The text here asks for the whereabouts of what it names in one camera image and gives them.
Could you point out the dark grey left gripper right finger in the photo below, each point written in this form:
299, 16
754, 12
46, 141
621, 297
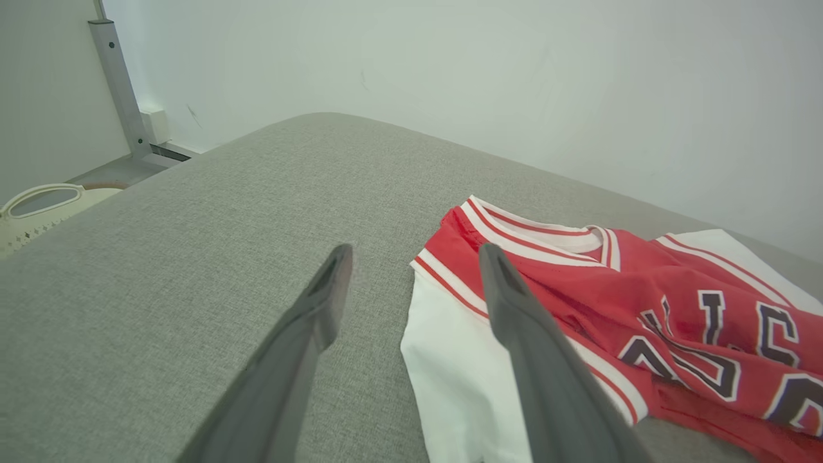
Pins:
546, 386

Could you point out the cream plastic laundry basket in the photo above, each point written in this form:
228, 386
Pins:
38, 212

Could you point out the grey metal frame post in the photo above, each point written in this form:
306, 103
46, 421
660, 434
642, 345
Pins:
122, 90

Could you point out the small white wall box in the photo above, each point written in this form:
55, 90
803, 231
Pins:
155, 127

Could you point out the red white basketball jersey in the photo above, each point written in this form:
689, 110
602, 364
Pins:
643, 302

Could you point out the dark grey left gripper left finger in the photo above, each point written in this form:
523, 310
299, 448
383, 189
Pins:
283, 386

